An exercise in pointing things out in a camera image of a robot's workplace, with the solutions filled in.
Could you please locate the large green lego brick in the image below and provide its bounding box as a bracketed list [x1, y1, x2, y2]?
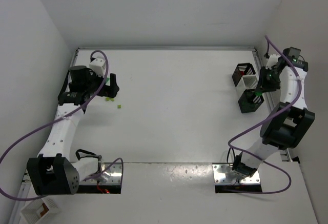
[255, 90, 262, 96]

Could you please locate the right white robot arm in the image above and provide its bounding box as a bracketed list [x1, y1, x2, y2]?
[232, 47, 315, 178]

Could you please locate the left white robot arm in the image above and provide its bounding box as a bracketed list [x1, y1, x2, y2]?
[27, 66, 119, 196]

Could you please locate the middle white slatted container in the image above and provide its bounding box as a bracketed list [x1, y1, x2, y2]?
[236, 75, 258, 97]

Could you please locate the white slatted container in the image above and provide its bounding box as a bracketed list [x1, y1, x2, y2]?
[236, 75, 258, 97]
[20, 197, 62, 224]

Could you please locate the near black slatted container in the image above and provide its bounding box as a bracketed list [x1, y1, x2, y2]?
[238, 89, 264, 113]

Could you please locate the black slatted container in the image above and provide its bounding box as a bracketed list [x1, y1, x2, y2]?
[238, 89, 264, 113]
[232, 63, 256, 87]

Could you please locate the far black slatted container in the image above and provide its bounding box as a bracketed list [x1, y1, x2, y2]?
[232, 63, 256, 87]

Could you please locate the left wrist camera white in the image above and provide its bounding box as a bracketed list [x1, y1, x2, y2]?
[89, 58, 107, 77]

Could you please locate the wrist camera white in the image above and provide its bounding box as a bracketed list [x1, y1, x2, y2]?
[265, 54, 279, 69]
[89, 58, 107, 77]

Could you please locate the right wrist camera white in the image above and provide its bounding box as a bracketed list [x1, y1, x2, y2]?
[265, 54, 279, 69]

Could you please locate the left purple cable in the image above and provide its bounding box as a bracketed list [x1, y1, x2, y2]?
[0, 50, 124, 201]

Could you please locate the purple cable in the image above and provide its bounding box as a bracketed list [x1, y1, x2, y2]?
[228, 34, 305, 194]
[0, 50, 124, 201]

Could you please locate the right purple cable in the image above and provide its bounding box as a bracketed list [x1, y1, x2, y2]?
[228, 34, 305, 194]

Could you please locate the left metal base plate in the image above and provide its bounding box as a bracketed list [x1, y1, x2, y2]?
[80, 163, 122, 186]

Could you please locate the metal base plate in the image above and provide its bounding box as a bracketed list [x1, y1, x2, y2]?
[80, 163, 122, 186]
[212, 163, 261, 186]

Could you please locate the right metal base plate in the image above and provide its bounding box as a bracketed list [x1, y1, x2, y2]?
[212, 163, 261, 186]

